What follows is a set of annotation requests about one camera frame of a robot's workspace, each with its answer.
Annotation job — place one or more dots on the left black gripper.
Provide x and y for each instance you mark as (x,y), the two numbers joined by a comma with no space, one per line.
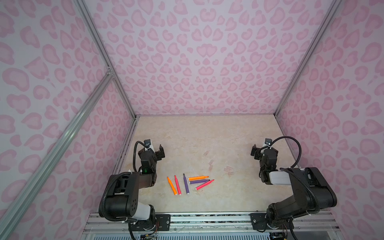
(151,152)

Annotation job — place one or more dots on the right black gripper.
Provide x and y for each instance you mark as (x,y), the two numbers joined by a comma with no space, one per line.
(264,152)

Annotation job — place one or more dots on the purple highlighter pen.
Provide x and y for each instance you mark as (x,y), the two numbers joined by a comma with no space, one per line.
(186,184)
(199,181)

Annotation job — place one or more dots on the pink highlighter pen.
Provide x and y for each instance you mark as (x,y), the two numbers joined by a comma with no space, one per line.
(178,185)
(204,185)

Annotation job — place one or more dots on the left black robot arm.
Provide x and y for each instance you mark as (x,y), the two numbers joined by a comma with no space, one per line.
(120,200)

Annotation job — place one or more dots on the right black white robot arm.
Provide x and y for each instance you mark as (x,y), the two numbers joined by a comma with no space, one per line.
(311,192)

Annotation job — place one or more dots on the orange highlighter pen left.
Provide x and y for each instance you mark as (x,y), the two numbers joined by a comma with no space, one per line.
(172,186)

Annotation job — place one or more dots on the orange highlighter pen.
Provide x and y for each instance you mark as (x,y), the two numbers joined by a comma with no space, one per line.
(172,186)
(198,178)

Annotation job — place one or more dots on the orange highlighter pen right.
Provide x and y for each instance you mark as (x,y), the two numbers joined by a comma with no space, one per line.
(198,178)

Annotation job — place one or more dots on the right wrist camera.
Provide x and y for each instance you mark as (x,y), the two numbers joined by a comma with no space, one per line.
(267,143)

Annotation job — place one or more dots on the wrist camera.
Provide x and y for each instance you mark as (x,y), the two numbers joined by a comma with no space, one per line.
(148,145)
(267,143)

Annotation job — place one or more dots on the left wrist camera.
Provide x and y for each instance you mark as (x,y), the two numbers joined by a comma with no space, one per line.
(148,145)

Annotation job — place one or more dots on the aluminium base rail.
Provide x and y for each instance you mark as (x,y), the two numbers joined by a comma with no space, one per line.
(216,226)

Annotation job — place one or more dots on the diagonal aluminium frame bar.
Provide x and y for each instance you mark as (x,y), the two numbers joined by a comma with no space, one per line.
(20,205)

